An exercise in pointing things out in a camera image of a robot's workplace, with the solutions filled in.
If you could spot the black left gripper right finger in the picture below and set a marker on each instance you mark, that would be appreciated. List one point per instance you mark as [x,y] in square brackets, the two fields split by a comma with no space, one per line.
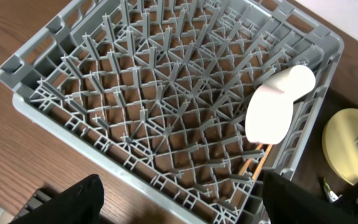
[287,203]

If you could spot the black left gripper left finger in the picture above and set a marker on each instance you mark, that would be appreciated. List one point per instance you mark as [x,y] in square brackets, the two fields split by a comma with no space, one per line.
[81,203]

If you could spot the wooden chopstick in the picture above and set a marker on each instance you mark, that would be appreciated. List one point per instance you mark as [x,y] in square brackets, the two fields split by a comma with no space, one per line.
[261,162]
[243,169]

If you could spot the cream cup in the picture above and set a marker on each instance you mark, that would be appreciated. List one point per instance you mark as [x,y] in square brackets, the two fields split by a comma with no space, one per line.
[296,81]

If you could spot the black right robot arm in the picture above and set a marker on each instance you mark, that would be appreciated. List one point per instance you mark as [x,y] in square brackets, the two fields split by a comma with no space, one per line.
[348,202]

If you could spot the grey dishwasher rack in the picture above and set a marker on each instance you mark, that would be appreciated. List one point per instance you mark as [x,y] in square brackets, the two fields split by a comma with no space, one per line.
[156,93]

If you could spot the green snack wrapper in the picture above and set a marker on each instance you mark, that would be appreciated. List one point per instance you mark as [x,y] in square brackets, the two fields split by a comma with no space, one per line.
[330,194]

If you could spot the dark brown serving tray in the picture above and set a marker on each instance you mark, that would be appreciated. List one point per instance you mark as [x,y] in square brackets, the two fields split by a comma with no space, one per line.
[313,166]

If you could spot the yellow plate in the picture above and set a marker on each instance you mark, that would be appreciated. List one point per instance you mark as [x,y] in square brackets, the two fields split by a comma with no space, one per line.
[339,144]

